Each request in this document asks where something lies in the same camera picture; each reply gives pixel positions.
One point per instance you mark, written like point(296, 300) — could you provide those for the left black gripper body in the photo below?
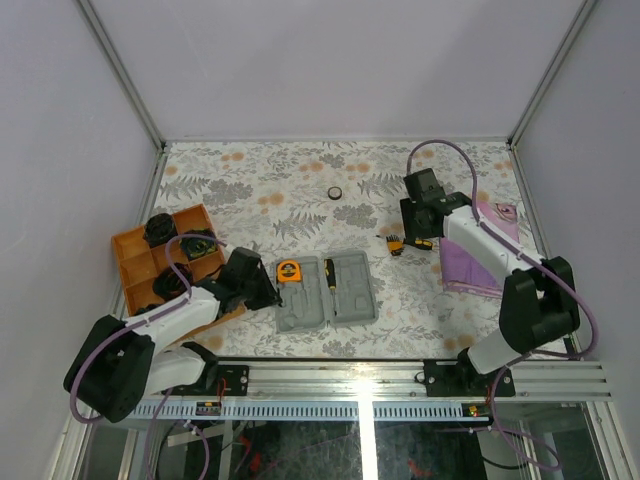
point(258, 293)

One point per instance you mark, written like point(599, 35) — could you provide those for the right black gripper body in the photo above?
point(411, 226)

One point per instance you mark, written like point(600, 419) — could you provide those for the small yellow black screwdriver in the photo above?
point(419, 244)

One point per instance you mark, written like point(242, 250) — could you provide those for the screwdriver bit set holder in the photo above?
point(394, 244)

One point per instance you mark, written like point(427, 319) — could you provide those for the orange tape measure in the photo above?
point(288, 271)

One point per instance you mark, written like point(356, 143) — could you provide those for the small black tape roll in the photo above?
point(334, 193)

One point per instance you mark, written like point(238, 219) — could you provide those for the grey plastic tool case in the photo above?
point(307, 306)

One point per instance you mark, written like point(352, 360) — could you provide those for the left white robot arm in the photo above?
point(123, 361)

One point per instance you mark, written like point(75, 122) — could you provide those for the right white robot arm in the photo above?
point(538, 302)

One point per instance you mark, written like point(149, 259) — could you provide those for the purple folded cloth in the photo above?
point(460, 272)

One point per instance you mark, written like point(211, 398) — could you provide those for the black orange rolled belt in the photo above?
point(168, 284)

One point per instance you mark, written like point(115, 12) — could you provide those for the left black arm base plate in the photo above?
point(226, 380)

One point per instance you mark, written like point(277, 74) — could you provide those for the aluminium front rail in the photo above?
point(320, 379)

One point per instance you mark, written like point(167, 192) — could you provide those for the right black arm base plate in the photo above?
point(451, 378)

